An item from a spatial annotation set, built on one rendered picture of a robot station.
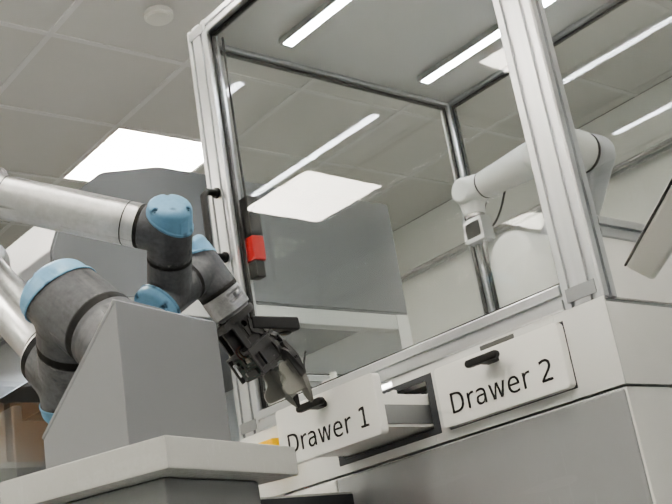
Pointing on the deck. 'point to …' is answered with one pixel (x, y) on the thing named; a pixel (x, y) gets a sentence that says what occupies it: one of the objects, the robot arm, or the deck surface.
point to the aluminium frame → (215, 148)
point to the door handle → (209, 218)
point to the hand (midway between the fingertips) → (303, 396)
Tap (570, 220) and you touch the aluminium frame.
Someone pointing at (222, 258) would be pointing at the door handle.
